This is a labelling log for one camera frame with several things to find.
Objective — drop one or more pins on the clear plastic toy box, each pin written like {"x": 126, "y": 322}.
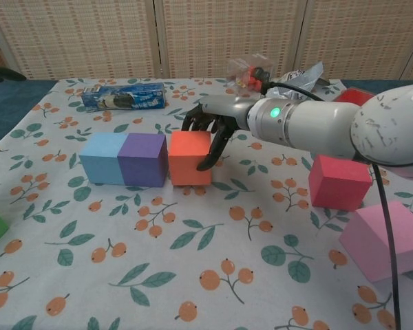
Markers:
{"x": 242, "y": 68}

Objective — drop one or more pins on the light blue foam cube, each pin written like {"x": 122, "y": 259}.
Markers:
{"x": 100, "y": 161}

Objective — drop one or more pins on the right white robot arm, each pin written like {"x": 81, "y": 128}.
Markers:
{"x": 330, "y": 123}

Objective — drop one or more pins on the red foam cube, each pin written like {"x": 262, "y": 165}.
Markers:
{"x": 337, "y": 185}

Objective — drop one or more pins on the orange foam cube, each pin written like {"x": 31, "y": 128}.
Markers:
{"x": 187, "y": 158}

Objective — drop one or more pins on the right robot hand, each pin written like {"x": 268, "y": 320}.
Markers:
{"x": 227, "y": 110}

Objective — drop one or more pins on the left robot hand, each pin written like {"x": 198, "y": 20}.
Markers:
{"x": 3, "y": 75}

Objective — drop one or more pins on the red ink pad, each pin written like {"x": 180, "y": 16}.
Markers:
{"x": 354, "y": 94}

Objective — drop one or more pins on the blue cookie box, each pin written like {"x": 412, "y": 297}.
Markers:
{"x": 124, "y": 98}

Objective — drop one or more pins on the woven bamboo folding screen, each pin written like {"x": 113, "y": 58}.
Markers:
{"x": 89, "y": 34}

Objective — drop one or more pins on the pink foam cube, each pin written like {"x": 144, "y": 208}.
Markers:
{"x": 365, "y": 240}

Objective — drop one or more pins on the silver snack bag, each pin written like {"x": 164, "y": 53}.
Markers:
{"x": 303, "y": 77}

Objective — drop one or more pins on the purple foam cube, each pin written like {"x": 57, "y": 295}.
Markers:
{"x": 141, "y": 165}

